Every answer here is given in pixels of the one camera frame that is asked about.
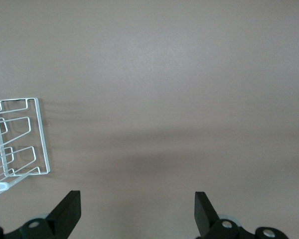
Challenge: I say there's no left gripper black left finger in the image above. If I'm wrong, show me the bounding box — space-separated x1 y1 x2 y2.
0 190 82 239

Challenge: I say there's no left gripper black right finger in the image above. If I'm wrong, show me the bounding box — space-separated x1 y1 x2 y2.
194 191 290 239

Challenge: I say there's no white wire cup rack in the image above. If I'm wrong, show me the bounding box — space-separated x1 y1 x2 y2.
0 98 51 201

